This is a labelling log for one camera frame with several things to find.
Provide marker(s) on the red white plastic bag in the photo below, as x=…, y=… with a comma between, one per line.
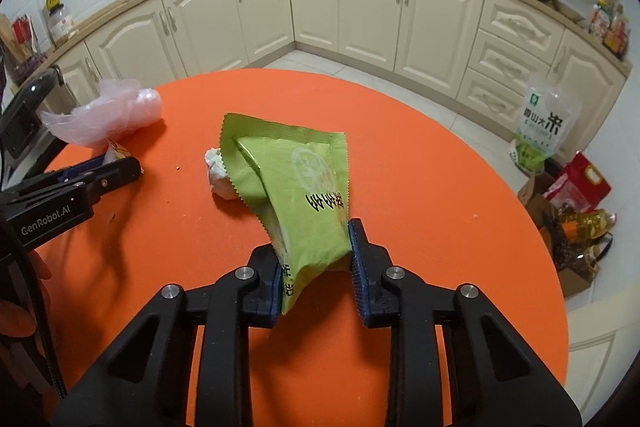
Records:
x=123, y=106

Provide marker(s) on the condiment bottles group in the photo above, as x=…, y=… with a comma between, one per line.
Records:
x=609, y=24

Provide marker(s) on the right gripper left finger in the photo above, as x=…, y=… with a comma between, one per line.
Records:
x=184, y=359

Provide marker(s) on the cardboard box with groceries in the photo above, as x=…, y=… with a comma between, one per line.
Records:
x=577, y=241

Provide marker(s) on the red handled utensils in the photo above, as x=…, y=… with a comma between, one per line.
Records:
x=25, y=35

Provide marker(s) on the white door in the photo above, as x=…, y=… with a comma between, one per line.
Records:
x=604, y=341

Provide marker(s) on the green snack packet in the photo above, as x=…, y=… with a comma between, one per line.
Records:
x=296, y=181

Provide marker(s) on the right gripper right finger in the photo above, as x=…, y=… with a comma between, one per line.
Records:
x=452, y=342

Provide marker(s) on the lower kitchen cabinets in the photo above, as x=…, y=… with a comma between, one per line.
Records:
x=473, y=56

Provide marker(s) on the large glass jar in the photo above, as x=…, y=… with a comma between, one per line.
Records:
x=61, y=25

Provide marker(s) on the black rice cooker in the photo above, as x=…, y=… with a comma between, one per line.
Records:
x=21, y=126

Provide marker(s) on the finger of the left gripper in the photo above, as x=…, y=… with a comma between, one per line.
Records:
x=102, y=181
x=72, y=172

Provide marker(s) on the crumpled white paper ball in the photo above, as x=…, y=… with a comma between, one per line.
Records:
x=218, y=180

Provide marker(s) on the red food bag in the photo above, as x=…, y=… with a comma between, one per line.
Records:
x=580, y=186

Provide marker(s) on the yellow brown snack bag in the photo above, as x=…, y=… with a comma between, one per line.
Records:
x=118, y=158

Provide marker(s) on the white green rice bag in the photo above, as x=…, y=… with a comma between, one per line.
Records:
x=545, y=119

